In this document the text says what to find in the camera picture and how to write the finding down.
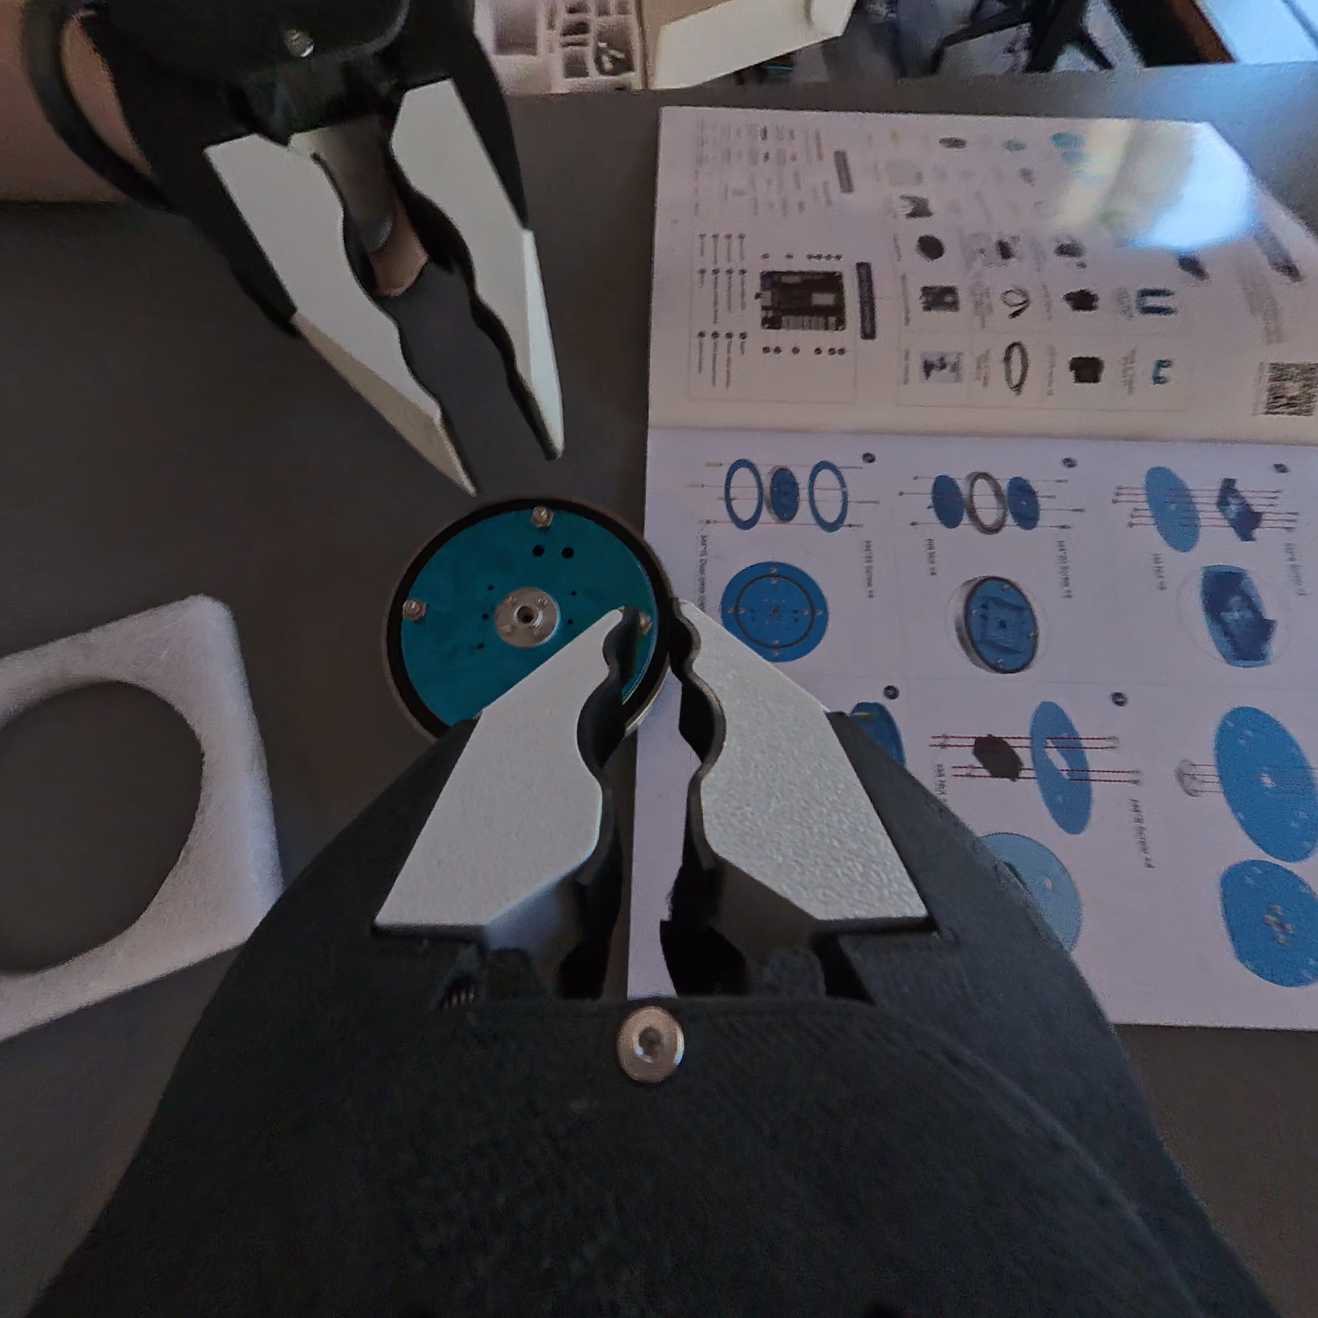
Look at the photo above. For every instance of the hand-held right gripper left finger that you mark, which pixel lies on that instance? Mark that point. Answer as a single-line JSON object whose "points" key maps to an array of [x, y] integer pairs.
{"points": [[504, 803]]}

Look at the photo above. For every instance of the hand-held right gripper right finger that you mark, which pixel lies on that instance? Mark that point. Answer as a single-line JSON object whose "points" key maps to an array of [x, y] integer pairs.
{"points": [[793, 803]]}

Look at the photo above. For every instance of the white box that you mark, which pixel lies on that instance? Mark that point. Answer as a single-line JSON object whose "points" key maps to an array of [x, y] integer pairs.
{"points": [[740, 41]]}

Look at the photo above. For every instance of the printed cardboard box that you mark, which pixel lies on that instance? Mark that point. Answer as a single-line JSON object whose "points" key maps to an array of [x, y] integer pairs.
{"points": [[566, 41]]}

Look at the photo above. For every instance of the person's left hand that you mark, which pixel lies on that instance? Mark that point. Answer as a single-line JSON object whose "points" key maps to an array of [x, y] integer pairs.
{"points": [[19, 154]]}

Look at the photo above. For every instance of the blue round disc with bearing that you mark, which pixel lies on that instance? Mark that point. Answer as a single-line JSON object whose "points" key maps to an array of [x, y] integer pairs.
{"points": [[452, 638]]}

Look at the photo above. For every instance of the dark desk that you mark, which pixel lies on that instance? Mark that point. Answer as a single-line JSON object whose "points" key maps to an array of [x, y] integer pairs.
{"points": [[153, 411]]}

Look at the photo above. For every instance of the white foam pad with hole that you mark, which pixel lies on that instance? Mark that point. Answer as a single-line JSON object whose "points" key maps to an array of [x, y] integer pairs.
{"points": [[236, 721]]}

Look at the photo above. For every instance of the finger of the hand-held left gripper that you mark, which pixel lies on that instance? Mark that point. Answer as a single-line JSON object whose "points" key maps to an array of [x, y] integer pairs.
{"points": [[473, 206], [298, 237]]}

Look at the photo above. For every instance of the black chair legs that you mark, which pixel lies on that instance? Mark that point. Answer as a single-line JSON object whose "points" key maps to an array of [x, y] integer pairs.
{"points": [[1060, 26]]}

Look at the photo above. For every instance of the printed instruction manual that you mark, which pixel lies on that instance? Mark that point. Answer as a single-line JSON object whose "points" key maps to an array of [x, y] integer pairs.
{"points": [[926, 617]]}

